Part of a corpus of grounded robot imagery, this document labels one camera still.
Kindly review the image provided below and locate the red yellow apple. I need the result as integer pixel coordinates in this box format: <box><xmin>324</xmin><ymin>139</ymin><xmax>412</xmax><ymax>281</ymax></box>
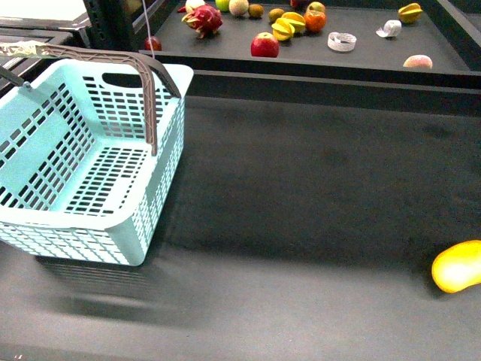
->
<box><xmin>307</xmin><ymin>1</ymin><xmax>326</xmax><ymax>13</ymax></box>

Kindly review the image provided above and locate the yellow mango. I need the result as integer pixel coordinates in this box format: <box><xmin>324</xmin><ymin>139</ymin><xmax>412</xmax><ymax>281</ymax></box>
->
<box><xmin>431</xmin><ymin>240</ymin><xmax>480</xmax><ymax>293</ymax></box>

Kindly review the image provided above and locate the light blue plastic basket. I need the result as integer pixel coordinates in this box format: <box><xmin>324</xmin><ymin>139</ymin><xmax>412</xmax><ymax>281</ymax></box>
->
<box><xmin>1</xmin><ymin>60</ymin><xmax>185</xmax><ymax>265</ymax></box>

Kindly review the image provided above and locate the green apple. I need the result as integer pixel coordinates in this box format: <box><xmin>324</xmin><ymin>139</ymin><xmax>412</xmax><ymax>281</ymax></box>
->
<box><xmin>215</xmin><ymin>0</ymin><xmax>230</xmax><ymax>12</ymax></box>

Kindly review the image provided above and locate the white round fruit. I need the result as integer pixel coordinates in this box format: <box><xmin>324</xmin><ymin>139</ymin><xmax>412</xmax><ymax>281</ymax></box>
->
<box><xmin>185</xmin><ymin>0</ymin><xmax>205</xmax><ymax>12</ymax></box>

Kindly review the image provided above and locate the yellow star fruit front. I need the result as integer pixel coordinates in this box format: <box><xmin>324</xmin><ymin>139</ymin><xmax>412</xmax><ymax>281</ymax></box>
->
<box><xmin>271</xmin><ymin>17</ymin><xmax>295</xmax><ymax>41</ymax></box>

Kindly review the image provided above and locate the beige round melon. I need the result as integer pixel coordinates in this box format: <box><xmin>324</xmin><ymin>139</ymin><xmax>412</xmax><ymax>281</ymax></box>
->
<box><xmin>228</xmin><ymin>0</ymin><xmax>250</xmax><ymax>17</ymax></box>

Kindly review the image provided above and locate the pale peach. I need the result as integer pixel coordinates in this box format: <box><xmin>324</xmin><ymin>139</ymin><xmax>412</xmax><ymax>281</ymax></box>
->
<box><xmin>403</xmin><ymin>54</ymin><xmax>433</xmax><ymax>69</ymax></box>

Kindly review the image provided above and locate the yellow star fruit right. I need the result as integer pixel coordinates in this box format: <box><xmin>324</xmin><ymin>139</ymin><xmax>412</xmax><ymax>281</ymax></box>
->
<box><xmin>398</xmin><ymin>2</ymin><xmax>423</xmax><ymax>24</ymax></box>

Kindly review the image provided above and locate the black fruit display tray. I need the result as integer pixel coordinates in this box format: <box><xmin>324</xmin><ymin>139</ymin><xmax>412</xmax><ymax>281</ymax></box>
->
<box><xmin>150</xmin><ymin>1</ymin><xmax>480</xmax><ymax>91</ymax></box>

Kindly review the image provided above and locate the orange persimmon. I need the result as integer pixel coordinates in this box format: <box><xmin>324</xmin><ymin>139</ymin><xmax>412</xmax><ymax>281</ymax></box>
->
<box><xmin>304</xmin><ymin>11</ymin><xmax>327</xmax><ymax>33</ymax></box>

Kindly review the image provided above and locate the small dark red apple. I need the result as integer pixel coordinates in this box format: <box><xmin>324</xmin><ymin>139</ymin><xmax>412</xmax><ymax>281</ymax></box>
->
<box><xmin>144</xmin><ymin>36</ymin><xmax>162</xmax><ymax>51</ymax></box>

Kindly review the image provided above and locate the crumpled white paper strip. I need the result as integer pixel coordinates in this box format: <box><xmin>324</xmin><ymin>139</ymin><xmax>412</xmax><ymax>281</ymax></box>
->
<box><xmin>376</xmin><ymin>20</ymin><xmax>402</xmax><ymax>38</ymax></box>

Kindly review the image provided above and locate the red dragon fruit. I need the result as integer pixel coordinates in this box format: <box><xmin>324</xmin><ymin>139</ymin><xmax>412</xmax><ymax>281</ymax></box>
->
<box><xmin>181</xmin><ymin>5</ymin><xmax>223</xmax><ymax>39</ymax></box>

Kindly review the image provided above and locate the white tape roll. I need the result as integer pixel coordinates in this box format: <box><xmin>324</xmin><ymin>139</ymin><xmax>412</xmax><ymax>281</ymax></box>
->
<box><xmin>328</xmin><ymin>32</ymin><xmax>357</xmax><ymax>53</ymax></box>

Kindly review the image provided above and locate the yellow star fruit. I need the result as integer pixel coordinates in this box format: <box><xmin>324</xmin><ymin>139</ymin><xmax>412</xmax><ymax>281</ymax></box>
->
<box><xmin>271</xmin><ymin>17</ymin><xmax>295</xmax><ymax>41</ymax></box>
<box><xmin>281</xmin><ymin>11</ymin><xmax>306</xmax><ymax>33</ymax></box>
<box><xmin>398</xmin><ymin>2</ymin><xmax>423</xmax><ymax>24</ymax></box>

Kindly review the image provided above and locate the yellow brown fruit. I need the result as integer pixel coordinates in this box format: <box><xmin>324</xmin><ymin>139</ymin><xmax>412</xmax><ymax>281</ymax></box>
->
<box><xmin>268</xmin><ymin>8</ymin><xmax>285</xmax><ymax>23</ymax></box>

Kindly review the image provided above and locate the yellow star fruit back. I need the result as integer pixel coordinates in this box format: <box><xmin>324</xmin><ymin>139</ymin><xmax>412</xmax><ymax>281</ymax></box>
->
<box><xmin>281</xmin><ymin>11</ymin><xmax>306</xmax><ymax>33</ymax></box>

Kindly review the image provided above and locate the dark purple fruit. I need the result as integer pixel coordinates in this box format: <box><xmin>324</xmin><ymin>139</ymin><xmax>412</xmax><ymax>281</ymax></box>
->
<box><xmin>290</xmin><ymin>0</ymin><xmax>309</xmax><ymax>9</ymax></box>

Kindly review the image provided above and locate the white cable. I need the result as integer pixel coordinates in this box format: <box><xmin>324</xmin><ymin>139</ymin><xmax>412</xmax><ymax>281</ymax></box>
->
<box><xmin>141</xmin><ymin>0</ymin><xmax>156</xmax><ymax>60</ymax></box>

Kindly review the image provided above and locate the brown kiwi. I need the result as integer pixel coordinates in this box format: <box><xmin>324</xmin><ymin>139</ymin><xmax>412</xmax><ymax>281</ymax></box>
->
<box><xmin>248</xmin><ymin>4</ymin><xmax>264</xmax><ymax>19</ymax></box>

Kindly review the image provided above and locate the brown basket handle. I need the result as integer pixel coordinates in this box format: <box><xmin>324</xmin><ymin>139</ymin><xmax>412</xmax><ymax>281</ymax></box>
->
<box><xmin>1</xmin><ymin>41</ymin><xmax>181</xmax><ymax>156</ymax></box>

